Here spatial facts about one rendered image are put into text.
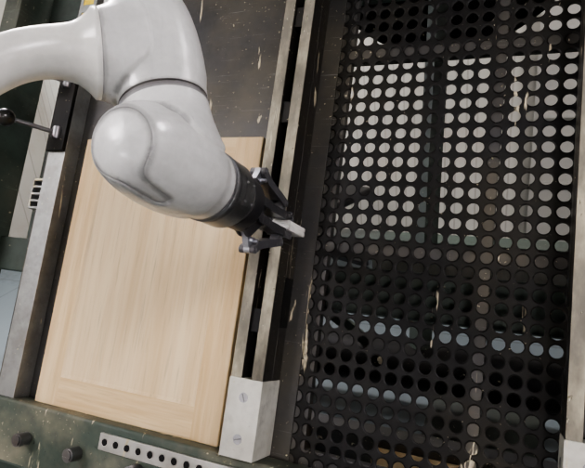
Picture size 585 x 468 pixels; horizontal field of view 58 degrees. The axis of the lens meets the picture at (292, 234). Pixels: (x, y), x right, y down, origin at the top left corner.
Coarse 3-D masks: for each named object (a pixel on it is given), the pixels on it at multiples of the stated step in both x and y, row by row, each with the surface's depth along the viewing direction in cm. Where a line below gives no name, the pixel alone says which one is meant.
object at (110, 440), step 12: (108, 444) 96; (120, 444) 95; (132, 444) 94; (144, 444) 93; (132, 456) 93; (144, 456) 92; (156, 456) 91; (168, 456) 91; (180, 456) 90; (192, 456) 89
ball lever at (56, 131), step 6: (0, 114) 110; (6, 114) 110; (12, 114) 111; (0, 120) 110; (6, 120) 110; (12, 120) 111; (18, 120) 112; (30, 126) 114; (36, 126) 115; (42, 126) 115; (54, 126) 117; (48, 132) 116; (54, 132) 116
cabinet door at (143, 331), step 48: (240, 144) 102; (96, 192) 114; (96, 240) 111; (144, 240) 107; (192, 240) 102; (240, 240) 98; (96, 288) 109; (144, 288) 104; (192, 288) 100; (240, 288) 96; (48, 336) 111; (96, 336) 106; (144, 336) 102; (192, 336) 98; (48, 384) 108; (96, 384) 104; (144, 384) 100; (192, 384) 96; (192, 432) 94
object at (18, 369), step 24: (96, 0) 123; (72, 120) 118; (72, 144) 119; (48, 168) 118; (72, 168) 119; (48, 192) 116; (48, 216) 115; (48, 240) 114; (24, 264) 115; (48, 264) 115; (24, 288) 113; (48, 288) 115; (24, 312) 112; (24, 336) 111; (24, 360) 110; (0, 384) 110; (24, 384) 111
